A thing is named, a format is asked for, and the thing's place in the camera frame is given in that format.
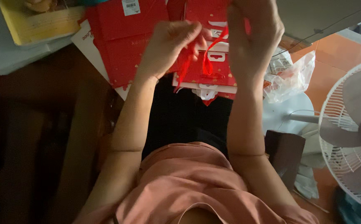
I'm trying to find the person's right hand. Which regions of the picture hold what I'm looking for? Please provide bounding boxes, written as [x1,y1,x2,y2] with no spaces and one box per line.
[227,0,285,82]

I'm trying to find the person's left hand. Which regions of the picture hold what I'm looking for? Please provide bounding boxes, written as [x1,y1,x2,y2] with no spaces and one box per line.
[136,20,213,81]

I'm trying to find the red ribbon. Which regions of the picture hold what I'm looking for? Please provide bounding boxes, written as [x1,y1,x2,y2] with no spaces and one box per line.
[174,26,230,94]

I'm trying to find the stack of red gift bags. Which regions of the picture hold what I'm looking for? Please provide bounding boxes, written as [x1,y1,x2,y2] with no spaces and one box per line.
[167,0,252,101]

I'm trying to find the white ribbon bundle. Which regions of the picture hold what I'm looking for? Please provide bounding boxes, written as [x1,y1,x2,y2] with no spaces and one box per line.
[191,88,220,102]

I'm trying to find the grey table board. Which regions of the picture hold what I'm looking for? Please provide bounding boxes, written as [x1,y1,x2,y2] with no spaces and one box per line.
[275,0,361,46]

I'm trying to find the red flat cardboard box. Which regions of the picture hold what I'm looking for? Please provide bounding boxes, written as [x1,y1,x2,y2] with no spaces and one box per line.
[85,0,181,89]

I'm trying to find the clear plastic bag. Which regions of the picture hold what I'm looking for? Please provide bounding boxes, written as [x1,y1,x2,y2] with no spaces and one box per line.
[263,48,317,104]

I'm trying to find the person's black trousers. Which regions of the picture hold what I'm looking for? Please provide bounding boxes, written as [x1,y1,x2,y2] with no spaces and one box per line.
[141,75,234,160]

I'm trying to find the white card with script print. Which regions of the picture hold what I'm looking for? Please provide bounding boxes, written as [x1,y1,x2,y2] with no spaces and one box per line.
[71,20,132,101]

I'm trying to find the dark brown wooden stool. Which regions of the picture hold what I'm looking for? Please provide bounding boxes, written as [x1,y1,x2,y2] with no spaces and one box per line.
[264,130,306,191]

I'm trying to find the white standing fan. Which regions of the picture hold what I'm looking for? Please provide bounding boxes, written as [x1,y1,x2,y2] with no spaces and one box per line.
[262,57,361,215]

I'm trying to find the person's pink shirt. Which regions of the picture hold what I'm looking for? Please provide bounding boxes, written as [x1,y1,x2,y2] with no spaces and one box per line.
[73,141,320,224]

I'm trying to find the white cloth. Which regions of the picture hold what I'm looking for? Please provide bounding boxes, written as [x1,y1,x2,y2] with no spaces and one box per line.
[293,124,328,200]

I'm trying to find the stack of white sheets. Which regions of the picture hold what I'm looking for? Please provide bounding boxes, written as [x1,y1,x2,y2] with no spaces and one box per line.
[0,0,73,76]

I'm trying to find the black cable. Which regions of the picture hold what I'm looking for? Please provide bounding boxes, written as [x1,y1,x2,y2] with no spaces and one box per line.
[272,0,361,58]

